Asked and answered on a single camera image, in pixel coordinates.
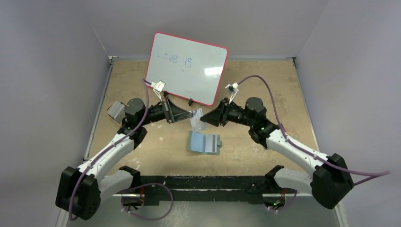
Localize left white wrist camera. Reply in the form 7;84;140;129
151;80;166;102

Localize stack of credit cards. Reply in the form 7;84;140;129
106;100;128;121

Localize white board with red frame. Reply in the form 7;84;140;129
145;32;229;106

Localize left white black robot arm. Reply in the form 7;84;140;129
55;97;193;220

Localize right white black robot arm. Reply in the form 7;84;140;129
201;97;354;209

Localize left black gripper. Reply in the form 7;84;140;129
139;97;192;127

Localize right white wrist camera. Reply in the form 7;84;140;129
225;82;239;103

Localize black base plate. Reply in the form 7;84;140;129
128;175;295;206

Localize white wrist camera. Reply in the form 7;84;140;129
151;80;166;102
225;82;239;103

